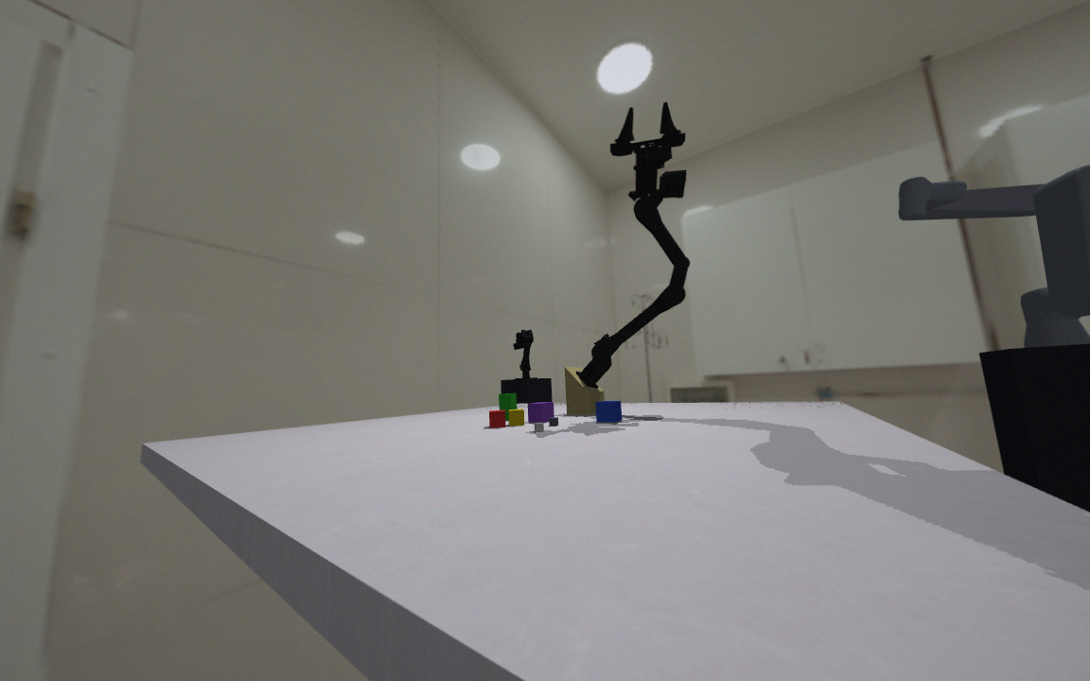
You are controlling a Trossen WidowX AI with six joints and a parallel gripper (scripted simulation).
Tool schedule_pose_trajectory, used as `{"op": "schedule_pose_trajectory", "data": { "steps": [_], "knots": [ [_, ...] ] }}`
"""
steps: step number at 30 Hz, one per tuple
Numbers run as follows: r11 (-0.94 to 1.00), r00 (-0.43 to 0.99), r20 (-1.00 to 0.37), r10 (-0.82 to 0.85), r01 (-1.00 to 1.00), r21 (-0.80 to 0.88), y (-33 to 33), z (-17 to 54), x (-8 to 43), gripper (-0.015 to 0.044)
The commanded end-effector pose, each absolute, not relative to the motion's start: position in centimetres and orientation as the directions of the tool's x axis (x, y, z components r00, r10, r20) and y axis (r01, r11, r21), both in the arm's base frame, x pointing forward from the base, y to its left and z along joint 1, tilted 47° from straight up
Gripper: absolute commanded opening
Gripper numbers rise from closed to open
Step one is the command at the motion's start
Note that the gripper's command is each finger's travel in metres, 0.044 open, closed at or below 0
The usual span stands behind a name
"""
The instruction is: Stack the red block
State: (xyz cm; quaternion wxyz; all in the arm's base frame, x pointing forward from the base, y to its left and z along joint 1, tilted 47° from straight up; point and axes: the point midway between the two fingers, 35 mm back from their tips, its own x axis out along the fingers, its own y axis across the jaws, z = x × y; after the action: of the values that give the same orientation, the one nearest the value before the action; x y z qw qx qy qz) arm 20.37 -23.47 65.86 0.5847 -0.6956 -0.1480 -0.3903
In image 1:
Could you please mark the blue cube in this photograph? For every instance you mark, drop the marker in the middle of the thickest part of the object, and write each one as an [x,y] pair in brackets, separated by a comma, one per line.
[608,411]

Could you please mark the purple block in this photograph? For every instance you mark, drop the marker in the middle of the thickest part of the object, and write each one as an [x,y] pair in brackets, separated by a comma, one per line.
[540,412]

